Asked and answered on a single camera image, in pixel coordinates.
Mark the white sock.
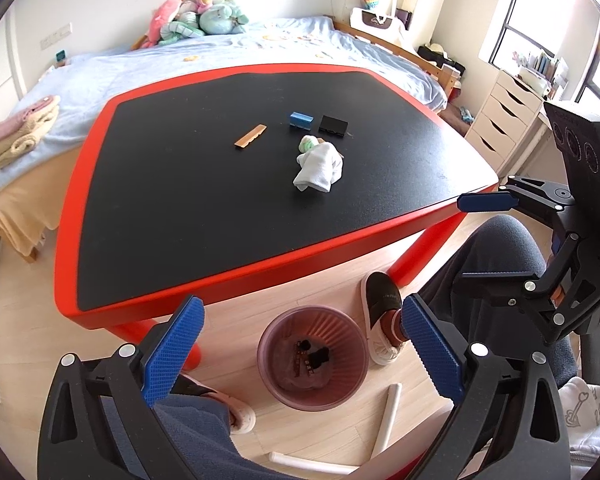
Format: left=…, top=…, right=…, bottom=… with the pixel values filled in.
left=294, top=142, right=343, bottom=193

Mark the green white yarn ball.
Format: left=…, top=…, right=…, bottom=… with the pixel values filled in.
left=298, top=134, right=323, bottom=154

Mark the blue metal clip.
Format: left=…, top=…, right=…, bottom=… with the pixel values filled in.
left=289, top=112, right=314, bottom=131

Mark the wooden stick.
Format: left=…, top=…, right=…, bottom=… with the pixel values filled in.
left=234, top=124, right=266, bottom=150

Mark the pink trash bin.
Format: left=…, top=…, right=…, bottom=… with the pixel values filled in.
left=257, top=306, right=370, bottom=412

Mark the left slipper shoe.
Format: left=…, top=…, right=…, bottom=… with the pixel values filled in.
left=176, top=375, right=257, bottom=434

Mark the slipper shoe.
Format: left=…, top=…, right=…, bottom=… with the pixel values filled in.
left=361, top=271, right=408, bottom=366
left=176, top=375, right=257, bottom=434

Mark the white drawer cabinet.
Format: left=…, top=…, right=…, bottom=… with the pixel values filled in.
left=465, top=70, right=543, bottom=176

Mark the right slipper shoe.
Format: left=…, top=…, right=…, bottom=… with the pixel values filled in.
left=361, top=271, right=408, bottom=366

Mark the red table with black top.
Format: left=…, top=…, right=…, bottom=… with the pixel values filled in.
left=54, top=65, right=498, bottom=342

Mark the bed with blue sheet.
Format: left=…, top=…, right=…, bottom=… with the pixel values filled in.
left=0, top=16, right=449, bottom=260

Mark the white tote bag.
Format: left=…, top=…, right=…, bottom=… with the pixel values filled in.
left=349, top=0, right=405, bottom=46

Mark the folded towels stack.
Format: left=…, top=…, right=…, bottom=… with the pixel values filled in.
left=0, top=96, right=60, bottom=169

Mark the teal plush toy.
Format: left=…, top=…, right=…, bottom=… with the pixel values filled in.
left=158, top=0, right=249, bottom=44

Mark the pink plush toy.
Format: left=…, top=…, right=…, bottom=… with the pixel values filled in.
left=138, top=0, right=183, bottom=49

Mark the white chair frame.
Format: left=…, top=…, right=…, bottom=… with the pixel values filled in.
left=266, top=382, right=403, bottom=477

